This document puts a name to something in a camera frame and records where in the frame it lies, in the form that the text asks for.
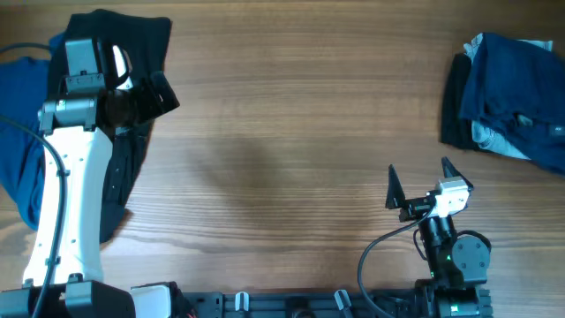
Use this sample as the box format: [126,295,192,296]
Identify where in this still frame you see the black folded garment under jeans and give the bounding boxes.
[440,53,480,151]

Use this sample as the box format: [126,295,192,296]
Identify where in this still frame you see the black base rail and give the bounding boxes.
[185,289,493,318]

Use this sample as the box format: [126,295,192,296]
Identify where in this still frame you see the navy blue shorts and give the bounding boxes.
[457,32,565,176]

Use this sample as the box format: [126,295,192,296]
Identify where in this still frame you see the teal blue garment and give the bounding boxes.
[1,57,50,230]

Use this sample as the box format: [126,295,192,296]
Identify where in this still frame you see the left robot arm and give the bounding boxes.
[1,38,187,317]

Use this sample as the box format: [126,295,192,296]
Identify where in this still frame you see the light blue folded jeans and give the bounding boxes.
[463,32,554,161]

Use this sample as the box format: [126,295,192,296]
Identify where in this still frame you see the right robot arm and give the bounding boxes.
[385,157,493,318]

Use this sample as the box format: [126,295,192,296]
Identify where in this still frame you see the black t-shirt with logo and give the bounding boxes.
[47,9,172,243]

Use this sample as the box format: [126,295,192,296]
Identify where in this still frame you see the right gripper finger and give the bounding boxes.
[441,156,473,190]
[385,164,406,209]

